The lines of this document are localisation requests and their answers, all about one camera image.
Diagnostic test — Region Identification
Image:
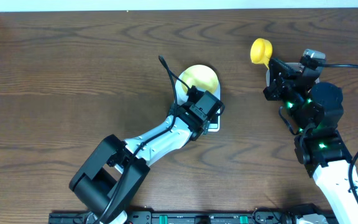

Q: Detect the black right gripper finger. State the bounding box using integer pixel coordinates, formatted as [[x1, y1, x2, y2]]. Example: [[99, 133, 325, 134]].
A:
[[269, 58, 301, 80], [263, 73, 286, 101]]

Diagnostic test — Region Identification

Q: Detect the yellow measuring scoop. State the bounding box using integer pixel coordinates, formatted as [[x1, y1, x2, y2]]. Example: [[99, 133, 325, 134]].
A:
[[250, 38, 273, 68]]

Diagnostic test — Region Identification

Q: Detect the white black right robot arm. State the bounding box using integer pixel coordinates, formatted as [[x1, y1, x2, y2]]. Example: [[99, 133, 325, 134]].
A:
[[264, 55, 358, 223]]

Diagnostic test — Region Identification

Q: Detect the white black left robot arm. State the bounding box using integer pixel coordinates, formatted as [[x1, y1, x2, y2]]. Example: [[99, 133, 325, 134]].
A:
[[69, 103, 224, 223]]

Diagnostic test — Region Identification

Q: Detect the pale yellow bowl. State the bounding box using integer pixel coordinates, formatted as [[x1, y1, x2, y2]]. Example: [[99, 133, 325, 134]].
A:
[[181, 65, 219, 93]]

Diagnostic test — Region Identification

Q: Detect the clear container of soybeans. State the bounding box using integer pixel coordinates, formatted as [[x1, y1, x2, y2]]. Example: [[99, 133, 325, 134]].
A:
[[266, 63, 322, 90]]

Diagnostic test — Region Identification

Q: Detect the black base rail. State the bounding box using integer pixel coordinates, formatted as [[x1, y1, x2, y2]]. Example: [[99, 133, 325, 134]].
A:
[[48, 210, 338, 224]]

